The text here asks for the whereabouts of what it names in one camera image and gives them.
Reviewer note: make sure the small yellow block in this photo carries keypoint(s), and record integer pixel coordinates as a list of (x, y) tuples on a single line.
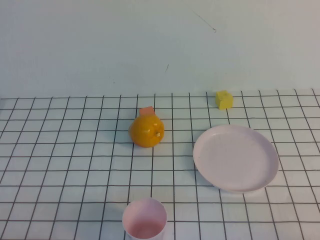
[(225, 100)]

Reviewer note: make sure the pink plastic cup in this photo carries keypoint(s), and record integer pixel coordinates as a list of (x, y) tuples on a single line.
[(144, 215)]

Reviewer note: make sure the small salmon pink block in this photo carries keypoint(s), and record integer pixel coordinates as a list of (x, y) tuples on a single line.
[(146, 110)]

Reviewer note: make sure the orange fruit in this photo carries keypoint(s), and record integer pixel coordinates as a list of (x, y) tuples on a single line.
[(145, 131)]

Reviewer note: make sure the pink round plate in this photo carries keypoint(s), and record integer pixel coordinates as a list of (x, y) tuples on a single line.
[(235, 160)]

